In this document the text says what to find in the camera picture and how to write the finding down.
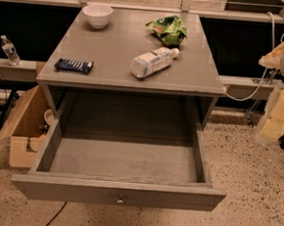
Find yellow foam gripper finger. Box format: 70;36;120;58
256;88;284;145
258;42;284;69

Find clear plastic bottle blue label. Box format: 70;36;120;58
130;47;179;78

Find grey open top drawer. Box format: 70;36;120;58
11;90;226;211

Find small water bottle on ledge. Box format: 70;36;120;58
1;35;21;67

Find metal stand right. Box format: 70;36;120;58
243;66;280;129

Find green chip bag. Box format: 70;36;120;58
146;16;188;47

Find grey cabinet table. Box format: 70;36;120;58
36;8;224;122

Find white ceramic bowl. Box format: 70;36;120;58
81;4;113;29

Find dark blue snack packet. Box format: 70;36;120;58
54;59;94;74

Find open cardboard box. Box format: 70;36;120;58
0;85;49;168

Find white cable loop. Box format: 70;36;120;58
223;7;284;106

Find black floor cable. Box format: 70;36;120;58
41;200;69;226

